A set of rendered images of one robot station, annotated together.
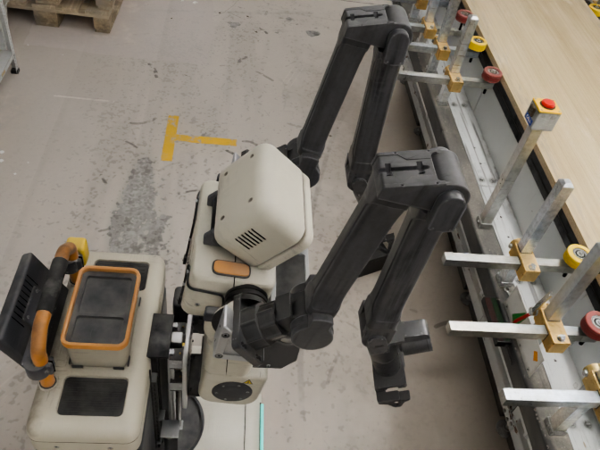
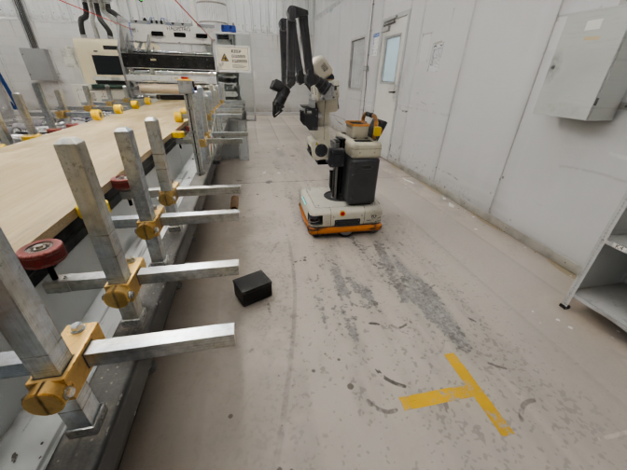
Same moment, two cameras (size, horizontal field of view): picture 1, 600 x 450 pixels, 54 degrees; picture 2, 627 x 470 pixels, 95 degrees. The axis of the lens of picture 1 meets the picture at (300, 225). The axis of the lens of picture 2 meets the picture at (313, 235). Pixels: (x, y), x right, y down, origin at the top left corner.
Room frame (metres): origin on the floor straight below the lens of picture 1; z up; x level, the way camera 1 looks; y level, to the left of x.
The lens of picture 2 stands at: (3.32, 0.01, 1.25)
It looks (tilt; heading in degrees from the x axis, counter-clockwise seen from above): 29 degrees down; 178
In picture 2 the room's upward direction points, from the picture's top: 2 degrees clockwise
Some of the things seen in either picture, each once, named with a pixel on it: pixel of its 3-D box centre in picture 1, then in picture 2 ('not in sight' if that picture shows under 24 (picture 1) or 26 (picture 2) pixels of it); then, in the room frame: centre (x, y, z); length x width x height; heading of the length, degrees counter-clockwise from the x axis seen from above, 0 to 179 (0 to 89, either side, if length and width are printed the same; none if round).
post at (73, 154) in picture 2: (433, 5); (110, 252); (2.78, -0.41, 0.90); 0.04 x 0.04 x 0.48; 11
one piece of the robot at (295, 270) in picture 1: (274, 296); (310, 113); (0.84, 0.03, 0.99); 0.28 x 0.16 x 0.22; 11
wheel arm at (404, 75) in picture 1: (443, 79); (183, 191); (2.25, -0.47, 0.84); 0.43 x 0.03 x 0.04; 101
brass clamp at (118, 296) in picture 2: (428, 27); (126, 281); (2.76, -0.42, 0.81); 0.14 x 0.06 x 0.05; 11
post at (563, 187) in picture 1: (530, 238); (201, 131); (1.31, -0.70, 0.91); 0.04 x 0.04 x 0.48; 11
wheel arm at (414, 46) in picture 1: (431, 49); (169, 219); (2.49, -0.42, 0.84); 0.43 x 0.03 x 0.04; 101
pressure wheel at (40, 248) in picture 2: (462, 23); (48, 267); (2.77, -0.57, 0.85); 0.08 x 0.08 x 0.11
